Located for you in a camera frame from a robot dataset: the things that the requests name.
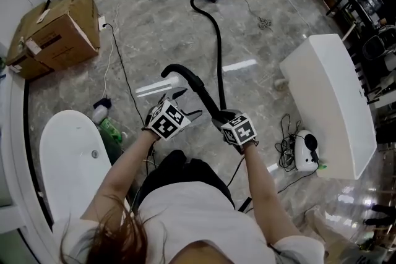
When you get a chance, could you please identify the person's white shirt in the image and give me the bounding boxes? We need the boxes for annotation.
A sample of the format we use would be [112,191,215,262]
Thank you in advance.
[52,181,325,264]

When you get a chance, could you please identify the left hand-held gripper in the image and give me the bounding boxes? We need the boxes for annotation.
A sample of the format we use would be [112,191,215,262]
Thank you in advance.
[142,87,204,142]

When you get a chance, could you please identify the thin white cable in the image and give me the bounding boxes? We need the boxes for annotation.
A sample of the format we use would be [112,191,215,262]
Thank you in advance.
[101,0,126,100]

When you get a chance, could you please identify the white rectangular bathtub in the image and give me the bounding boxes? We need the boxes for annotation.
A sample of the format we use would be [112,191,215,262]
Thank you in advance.
[279,33,377,181]

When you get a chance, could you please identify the black metal table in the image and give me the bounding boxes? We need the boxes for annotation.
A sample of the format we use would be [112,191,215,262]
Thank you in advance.
[326,0,387,29]

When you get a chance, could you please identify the white oval bathtub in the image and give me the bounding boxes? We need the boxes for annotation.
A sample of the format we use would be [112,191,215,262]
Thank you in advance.
[38,110,114,225]

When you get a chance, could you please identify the small flat cardboard box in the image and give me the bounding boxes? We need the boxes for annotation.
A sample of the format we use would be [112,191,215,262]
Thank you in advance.
[6,54,55,81]

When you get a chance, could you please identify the person's right forearm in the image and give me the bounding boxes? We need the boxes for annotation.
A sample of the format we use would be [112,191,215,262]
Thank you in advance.
[243,142,307,247]

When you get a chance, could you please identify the white rounded device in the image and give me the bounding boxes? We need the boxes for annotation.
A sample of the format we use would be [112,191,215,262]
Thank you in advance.
[293,129,320,171]

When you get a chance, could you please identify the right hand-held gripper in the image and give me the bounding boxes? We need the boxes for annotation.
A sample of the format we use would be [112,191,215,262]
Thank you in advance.
[211,108,260,155]

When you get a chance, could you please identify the grey marble floor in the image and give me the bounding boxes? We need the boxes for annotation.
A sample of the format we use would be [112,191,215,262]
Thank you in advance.
[24,0,396,264]

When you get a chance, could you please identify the long black cable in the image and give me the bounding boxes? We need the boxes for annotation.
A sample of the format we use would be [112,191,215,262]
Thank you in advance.
[103,23,148,134]

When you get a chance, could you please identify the clear plastic bag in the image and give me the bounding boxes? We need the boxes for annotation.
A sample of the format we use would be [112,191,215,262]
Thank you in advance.
[304,205,387,264]

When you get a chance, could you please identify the large open cardboard box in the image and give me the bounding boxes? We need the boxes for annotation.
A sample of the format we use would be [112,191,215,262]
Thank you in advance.
[6,0,101,72]

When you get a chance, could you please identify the person's black trousers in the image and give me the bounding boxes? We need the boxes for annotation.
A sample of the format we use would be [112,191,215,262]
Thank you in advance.
[136,150,236,211]

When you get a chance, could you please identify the black vacuum cleaner hose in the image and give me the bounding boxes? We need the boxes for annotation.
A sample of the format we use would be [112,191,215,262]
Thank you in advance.
[160,0,229,121]

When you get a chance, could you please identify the tangled black cables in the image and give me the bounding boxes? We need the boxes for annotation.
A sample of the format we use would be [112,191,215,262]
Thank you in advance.
[274,114,303,172]

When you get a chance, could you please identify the person's left forearm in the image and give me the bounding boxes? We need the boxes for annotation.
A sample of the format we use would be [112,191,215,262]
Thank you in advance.
[80,129,160,222]

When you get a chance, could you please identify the green packets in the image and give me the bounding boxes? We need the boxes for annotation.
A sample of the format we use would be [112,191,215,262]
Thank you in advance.
[99,119,123,143]

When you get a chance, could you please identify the white spray bottle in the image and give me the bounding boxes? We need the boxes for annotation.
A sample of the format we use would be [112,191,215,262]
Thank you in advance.
[92,106,109,122]

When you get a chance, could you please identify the grey vacuum power cord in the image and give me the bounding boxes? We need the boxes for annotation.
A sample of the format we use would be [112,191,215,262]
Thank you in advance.
[225,0,273,31]

